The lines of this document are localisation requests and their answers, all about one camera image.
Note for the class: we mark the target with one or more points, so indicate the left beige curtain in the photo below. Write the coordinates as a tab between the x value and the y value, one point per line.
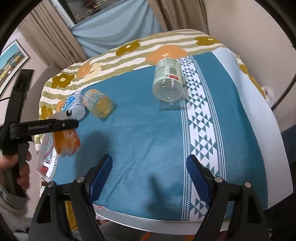
50	38

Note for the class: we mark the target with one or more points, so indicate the white plastic cup blue label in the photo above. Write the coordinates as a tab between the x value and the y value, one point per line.
73	108

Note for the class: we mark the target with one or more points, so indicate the light blue hanging cloth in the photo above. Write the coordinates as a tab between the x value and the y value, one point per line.
114	26

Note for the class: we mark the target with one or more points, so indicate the person's left hand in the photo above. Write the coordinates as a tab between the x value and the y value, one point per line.
9	161

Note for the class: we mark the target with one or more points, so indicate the framed houses picture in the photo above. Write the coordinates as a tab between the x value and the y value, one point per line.
13	57

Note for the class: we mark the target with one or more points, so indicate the teal patterned tablecloth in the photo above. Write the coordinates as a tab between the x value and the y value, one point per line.
149	146

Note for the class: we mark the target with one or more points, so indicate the green label clear cup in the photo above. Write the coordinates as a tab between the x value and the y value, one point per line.
168	80

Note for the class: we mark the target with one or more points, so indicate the yellow orange plastic cup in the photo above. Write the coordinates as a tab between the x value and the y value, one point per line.
99	104

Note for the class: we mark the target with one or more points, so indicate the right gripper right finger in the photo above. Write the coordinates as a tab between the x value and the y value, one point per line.
247	221

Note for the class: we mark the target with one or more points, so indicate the window with white frame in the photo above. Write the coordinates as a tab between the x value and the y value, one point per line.
74	12

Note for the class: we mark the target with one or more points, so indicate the right beige curtain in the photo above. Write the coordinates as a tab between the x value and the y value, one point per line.
180	14

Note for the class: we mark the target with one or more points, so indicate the beige curtain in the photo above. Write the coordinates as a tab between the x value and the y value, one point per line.
180	14
50	38

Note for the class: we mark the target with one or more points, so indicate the floral striped bed quilt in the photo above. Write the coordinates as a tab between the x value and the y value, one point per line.
131	56

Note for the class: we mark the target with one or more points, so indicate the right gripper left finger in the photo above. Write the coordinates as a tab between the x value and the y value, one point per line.
50	220

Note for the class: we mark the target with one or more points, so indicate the grey bed headboard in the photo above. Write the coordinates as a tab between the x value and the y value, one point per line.
31	106

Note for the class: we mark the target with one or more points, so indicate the orange label plastic cup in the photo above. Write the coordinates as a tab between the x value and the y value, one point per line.
66	142

